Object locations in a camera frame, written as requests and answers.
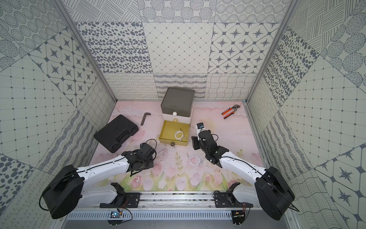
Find orange handled pliers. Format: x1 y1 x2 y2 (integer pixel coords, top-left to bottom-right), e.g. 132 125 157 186
222 105 241 119

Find slotted cable duct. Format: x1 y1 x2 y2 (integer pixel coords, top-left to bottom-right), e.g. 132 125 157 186
66 210 232 220

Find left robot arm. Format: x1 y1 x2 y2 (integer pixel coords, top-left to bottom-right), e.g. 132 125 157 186
39 143 156 219

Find black plastic tool case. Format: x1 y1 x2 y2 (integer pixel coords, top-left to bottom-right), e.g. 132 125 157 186
93 114 139 153

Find aluminium mounting rail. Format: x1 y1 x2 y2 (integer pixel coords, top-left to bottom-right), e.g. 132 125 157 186
58 190 295 212

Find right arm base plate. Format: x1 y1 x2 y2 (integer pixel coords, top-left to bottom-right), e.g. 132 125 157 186
212 182 253 208

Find white drawer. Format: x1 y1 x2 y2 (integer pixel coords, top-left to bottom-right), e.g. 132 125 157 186
163 114 191 124

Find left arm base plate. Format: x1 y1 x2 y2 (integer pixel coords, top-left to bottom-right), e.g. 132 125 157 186
100 182 141 209

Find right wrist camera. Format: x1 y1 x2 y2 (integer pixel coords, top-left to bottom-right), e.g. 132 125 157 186
196 122 205 140

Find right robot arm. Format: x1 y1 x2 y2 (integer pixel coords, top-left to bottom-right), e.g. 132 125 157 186
192 123 300 220

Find yellow bottom drawer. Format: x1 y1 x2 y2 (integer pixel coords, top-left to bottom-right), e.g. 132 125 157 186
159 121 190 146

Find dark hex key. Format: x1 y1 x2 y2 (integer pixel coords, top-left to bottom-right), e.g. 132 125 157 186
141 112 151 126

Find drawer cabinet frame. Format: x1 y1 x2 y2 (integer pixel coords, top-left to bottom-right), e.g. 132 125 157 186
161 87 195 118

